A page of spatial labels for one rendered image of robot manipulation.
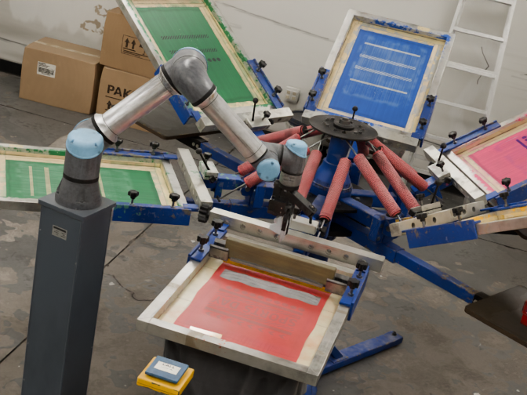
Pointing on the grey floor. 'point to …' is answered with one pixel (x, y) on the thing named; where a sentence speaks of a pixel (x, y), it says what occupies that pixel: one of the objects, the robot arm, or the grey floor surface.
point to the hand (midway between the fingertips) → (284, 237)
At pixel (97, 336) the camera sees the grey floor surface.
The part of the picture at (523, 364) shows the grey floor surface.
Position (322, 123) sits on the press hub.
